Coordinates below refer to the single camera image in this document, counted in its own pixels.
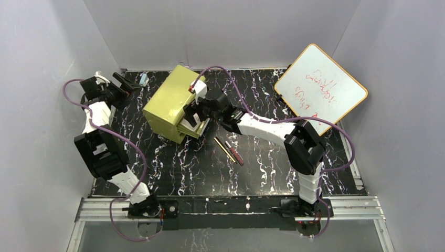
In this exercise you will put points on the small light blue eraser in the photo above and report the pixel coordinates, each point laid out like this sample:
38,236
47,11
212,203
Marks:
144,80

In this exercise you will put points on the white eyeshadow palette box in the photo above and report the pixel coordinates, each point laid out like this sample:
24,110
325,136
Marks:
186,127

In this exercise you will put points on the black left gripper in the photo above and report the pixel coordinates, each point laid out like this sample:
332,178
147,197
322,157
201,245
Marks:
120,90

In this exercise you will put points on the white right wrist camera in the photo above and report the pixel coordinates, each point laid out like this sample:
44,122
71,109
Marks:
199,89

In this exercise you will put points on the olive green drawer box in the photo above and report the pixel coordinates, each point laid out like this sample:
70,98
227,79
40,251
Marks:
164,110

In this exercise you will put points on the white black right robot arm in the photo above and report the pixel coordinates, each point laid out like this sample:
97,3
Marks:
303,145

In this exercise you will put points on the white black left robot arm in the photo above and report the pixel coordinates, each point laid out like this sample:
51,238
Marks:
103,152

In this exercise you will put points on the gold black makeup pencil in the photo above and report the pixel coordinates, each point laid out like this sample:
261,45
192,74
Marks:
224,149

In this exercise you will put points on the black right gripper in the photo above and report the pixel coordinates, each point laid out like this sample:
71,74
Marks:
192,113

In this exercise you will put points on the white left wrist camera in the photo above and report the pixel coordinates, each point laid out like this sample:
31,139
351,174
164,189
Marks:
98,75

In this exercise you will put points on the aluminium frame rail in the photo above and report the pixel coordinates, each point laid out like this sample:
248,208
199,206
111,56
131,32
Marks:
224,206

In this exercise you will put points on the white whiteboard orange frame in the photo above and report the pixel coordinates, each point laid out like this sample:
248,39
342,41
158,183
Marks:
316,86

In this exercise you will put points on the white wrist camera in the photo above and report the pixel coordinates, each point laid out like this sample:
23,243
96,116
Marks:
98,75
199,89

